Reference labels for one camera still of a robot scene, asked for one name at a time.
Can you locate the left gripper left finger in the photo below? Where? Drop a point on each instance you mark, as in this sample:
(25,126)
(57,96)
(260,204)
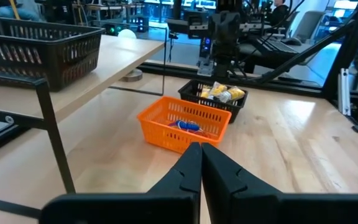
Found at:
(166,205)

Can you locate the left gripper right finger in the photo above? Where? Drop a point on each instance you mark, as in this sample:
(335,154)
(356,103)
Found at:
(259,208)

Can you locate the black plastic mesh basket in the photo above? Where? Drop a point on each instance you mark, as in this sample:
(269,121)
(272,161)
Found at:
(42,53)
(228,109)

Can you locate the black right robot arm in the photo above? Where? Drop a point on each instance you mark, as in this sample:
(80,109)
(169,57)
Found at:
(224,62)

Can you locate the white globe desk lamp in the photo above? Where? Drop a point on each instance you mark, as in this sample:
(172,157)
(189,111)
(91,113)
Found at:
(127,34)

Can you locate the black keyboard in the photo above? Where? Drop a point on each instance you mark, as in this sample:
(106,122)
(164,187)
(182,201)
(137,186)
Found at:
(278,45)

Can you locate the person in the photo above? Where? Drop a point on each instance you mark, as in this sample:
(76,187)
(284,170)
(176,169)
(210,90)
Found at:
(17,11)
(278,12)

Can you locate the orange plastic mesh basket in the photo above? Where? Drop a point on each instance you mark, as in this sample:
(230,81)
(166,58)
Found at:
(160,130)

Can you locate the wooden shelf riser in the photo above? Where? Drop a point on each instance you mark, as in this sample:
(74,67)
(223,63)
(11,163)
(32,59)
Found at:
(120,56)

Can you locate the silver aluminium bracket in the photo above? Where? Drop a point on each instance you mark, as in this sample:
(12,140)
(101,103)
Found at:
(344,93)

